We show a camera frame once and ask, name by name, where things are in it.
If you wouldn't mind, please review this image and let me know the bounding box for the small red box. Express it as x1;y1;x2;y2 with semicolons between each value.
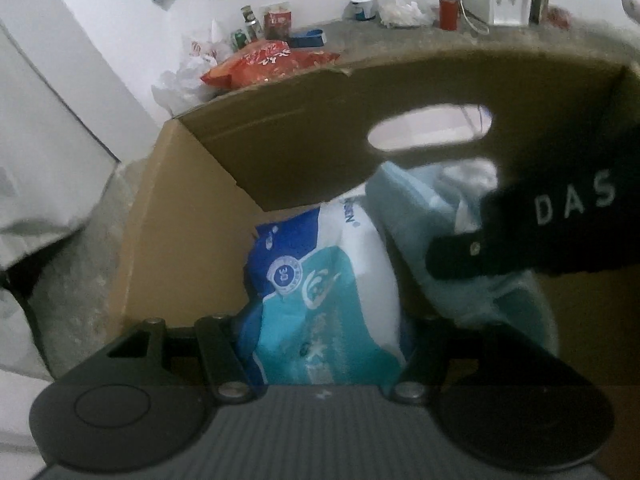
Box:
263;4;293;41

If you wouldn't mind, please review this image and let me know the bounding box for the red snack bag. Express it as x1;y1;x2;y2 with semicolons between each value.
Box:
200;40;341;92

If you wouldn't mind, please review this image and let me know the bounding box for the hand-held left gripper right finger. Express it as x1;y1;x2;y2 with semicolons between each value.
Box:
385;312;556;406

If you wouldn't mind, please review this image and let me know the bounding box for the white cable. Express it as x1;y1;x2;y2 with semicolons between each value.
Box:
459;2;491;36

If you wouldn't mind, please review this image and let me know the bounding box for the cardboard box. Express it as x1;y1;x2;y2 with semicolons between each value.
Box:
117;42;640;391

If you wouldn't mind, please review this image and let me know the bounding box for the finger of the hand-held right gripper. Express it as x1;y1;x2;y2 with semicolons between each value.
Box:
425;231;490;282

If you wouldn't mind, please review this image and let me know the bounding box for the blue plastic object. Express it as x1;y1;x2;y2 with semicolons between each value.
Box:
289;27;327;48

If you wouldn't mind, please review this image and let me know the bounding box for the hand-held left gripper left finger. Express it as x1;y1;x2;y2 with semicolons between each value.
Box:
105;314;262;405

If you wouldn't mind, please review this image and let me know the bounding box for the white plastic bag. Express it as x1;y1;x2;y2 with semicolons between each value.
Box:
152;20;236;111

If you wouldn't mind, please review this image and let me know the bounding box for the blue white wet wipes pack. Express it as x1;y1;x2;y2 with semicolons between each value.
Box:
235;192;408;386

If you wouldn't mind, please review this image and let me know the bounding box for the light blue checked towel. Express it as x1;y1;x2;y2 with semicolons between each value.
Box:
365;157;556;341

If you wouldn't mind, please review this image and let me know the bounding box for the clear plastic bag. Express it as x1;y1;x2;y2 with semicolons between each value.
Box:
376;0;435;28

